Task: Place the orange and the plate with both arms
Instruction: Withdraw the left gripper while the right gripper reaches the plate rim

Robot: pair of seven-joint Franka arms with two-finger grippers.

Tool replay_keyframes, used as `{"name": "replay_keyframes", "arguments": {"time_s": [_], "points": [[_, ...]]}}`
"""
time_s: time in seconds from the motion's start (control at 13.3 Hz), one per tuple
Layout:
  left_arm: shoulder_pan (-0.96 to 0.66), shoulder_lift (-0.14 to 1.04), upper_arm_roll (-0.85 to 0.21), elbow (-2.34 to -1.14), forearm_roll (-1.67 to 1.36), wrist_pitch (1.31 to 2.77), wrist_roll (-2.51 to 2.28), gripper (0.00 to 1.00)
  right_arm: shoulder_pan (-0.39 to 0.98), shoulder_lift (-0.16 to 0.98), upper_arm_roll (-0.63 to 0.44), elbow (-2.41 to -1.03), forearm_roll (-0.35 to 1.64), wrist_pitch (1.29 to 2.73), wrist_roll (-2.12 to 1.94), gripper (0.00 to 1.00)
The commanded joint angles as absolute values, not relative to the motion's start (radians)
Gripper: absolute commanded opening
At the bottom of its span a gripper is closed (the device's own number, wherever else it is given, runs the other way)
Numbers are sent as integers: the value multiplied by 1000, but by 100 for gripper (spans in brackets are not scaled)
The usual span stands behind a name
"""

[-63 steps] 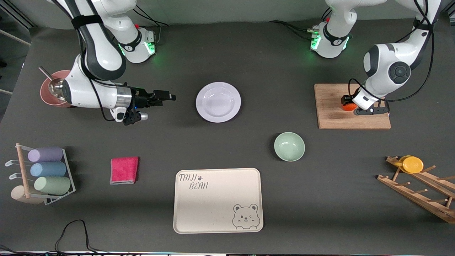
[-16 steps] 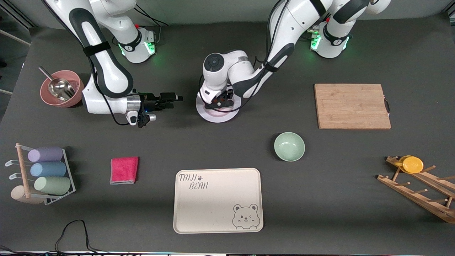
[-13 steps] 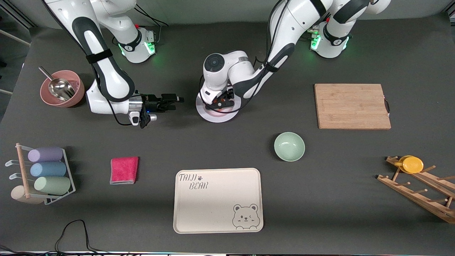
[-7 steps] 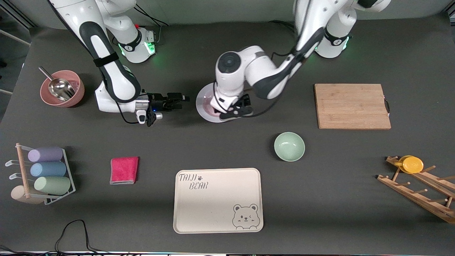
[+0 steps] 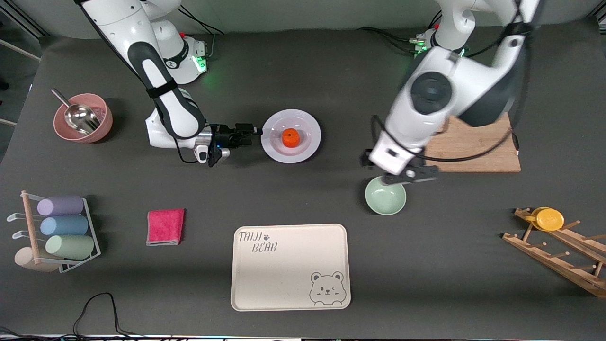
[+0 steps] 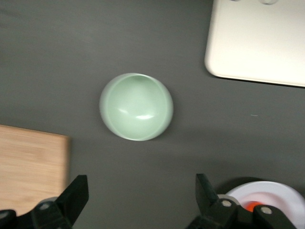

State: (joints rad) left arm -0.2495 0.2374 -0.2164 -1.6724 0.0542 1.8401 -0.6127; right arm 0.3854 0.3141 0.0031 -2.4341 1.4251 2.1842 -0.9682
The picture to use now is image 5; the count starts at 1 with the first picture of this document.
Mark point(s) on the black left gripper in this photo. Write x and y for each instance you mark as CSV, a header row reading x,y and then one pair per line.
x,y
364,159

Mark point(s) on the green cup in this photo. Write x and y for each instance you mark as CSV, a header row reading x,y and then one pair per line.
x,y
71,247

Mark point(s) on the pink folded cloth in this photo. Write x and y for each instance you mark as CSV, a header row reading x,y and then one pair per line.
x,y
165,227

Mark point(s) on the beige cup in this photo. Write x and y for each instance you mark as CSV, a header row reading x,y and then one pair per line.
x,y
23,260

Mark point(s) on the metal scoop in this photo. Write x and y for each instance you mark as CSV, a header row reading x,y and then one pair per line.
x,y
80,118

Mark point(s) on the pale green bowl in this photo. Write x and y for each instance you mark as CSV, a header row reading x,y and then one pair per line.
x,y
386,199

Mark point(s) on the beige tray with bear print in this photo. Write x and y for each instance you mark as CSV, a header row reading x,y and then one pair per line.
x,y
284,270

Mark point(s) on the wooden peg dish rack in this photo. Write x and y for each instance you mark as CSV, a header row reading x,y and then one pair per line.
x,y
554,260

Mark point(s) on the pink ribbed bowl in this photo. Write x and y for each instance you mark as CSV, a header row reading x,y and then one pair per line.
x,y
102,128

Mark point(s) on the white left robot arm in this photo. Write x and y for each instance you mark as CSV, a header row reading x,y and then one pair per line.
x,y
440,90

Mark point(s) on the bamboo cutting board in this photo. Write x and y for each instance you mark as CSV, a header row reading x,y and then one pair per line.
x,y
478,147

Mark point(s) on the dark metal frame bar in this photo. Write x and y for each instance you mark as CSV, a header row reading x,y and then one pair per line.
x,y
21,21

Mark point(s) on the white round plate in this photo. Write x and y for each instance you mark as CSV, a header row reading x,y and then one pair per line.
x,y
303,151

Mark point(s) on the orange fruit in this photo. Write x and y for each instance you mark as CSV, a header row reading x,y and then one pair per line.
x,y
290,137

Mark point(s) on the purple cup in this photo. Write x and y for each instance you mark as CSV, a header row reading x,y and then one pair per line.
x,y
61,206

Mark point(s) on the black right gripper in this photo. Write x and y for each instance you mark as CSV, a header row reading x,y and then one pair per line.
x,y
222,137

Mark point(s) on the yellow cup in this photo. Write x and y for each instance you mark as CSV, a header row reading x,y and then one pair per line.
x,y
549,219

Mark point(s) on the blue cup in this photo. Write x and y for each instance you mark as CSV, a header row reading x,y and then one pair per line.
x,y
66,225

